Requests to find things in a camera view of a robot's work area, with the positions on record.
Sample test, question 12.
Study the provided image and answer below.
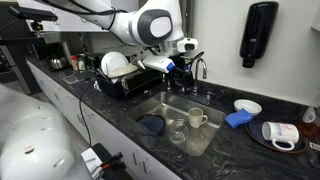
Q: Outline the black cable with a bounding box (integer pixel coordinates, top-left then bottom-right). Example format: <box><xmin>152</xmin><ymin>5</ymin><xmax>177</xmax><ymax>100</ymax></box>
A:
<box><xmin>78</xmin><ymin>79</ymin><xmax>98</xmax><ymax>148</ymax></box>

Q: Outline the clear glass in sink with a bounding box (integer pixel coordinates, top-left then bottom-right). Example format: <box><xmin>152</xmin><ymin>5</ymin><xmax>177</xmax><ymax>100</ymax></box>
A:
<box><xmin>169</xmin><ymin>119</ymin><xmax>189</xmax><ymax>144</ymax></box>

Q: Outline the white ceramic bowl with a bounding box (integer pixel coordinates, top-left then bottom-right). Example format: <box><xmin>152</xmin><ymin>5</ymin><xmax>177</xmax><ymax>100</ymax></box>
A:
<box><xmin>234</xmin><ymin>99</ymin><xmax>262</xmax><ymax>116</ymax></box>

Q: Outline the stainless steel sink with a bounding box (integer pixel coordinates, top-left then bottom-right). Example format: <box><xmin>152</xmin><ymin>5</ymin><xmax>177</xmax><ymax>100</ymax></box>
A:
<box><xmin>127</xmin><ymin>92</ymin><xmax>226</xmax><ymax>156</ymax></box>

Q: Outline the black wall soap dispenser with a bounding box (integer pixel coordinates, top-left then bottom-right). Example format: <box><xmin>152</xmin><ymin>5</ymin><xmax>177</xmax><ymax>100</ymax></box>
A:
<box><xmin>239</xmin><ymin>1</ymin><xmax>279</xmax><ymax>68</ymax></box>

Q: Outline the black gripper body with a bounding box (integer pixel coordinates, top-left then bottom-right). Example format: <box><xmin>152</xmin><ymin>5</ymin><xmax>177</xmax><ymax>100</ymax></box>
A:
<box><xmin>169</xmin><ymin>67</ymin><xmax>194</xmax><ymax>92</ymax></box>

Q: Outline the chrome faucet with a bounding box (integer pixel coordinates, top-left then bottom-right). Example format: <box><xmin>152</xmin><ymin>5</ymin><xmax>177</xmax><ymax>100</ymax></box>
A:
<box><xmin>192</xmin><ymin>57</ymin><xmax>212</xmax><ymax>100</ymax></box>

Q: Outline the clear soap bottle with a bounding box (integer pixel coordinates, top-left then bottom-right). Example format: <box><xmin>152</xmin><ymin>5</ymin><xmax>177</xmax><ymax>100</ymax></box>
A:
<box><xmin>302</xmin><ymin>107</ymin><xmax>316</xmax><ymax>123</ymax></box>

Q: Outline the steel kettle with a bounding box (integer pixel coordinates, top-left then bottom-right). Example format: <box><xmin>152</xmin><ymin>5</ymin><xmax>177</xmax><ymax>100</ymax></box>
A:
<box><xmin>49</xmin><ymin>58</ymin><xmax>67</xmax><ymax>70</ymax></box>

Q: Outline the dark blue plate in sink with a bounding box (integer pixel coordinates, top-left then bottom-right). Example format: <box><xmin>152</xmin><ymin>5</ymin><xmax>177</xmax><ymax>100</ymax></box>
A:
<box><xmin>137</xmin><ymin>114</ymin><xmax>166</xmax><ymax>135</ymax></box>

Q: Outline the black dish rack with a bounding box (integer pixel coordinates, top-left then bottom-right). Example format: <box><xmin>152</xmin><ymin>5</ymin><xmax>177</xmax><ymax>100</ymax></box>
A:
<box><xmin>95</xmin><ymin>70</ymin><xmax>161</xmax><ymax>99</ymax></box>

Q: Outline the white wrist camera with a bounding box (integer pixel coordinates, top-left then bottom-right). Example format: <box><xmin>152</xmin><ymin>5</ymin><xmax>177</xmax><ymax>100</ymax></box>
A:
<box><xmin>177</xmin><ymin>38</ymin><xmax>198</xmax><ymax>53</ymax></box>

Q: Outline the dark blue plate on counter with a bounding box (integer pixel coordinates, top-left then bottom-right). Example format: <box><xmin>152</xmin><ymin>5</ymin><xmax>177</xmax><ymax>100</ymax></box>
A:
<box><xmin>245</xmin><ymin>119</ymin><xmax>306</xmax><ymax>153</ymax></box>

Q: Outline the black device with red pens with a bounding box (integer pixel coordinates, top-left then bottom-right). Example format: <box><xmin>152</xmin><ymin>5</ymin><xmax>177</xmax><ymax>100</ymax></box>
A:
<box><xmin>81</xmin><ymin>143</ymin><xmax>133</xmax><ymax>180</ymax></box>

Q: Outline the cream mug in sink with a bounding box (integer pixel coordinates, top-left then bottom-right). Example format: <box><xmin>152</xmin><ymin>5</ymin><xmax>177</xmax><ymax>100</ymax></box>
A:
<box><xmin>188</xmin><ymin>108</ymin><xmax>208</xmax><ymax>128</ymax></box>

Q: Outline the white printed mug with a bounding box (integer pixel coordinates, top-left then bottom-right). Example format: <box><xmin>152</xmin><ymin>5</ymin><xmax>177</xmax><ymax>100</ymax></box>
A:
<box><xmin>262</xmin><ymin>121</ymin><xmax>299</xmax><ymax>151</ymax></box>

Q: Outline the blue sponge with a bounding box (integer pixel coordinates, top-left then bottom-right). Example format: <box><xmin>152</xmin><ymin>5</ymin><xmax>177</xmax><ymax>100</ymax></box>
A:
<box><xmin>225</xmin><ymin>109</ymin><xmax>253</xmax><ymax>129</ymax></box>

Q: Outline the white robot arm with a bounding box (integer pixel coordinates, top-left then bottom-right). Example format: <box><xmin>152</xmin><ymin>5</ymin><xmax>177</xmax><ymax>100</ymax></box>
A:
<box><xmin>36</xmin><ymin>0</ymin><xmax>198</xmax><ymax>73</ymax></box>

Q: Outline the black coffee machine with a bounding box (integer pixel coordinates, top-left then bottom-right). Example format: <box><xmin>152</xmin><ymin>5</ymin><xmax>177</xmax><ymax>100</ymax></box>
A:
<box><xmin>33</xmin><ymin>32</ymin><xmax>70</xmax><ymax>59</ymax></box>

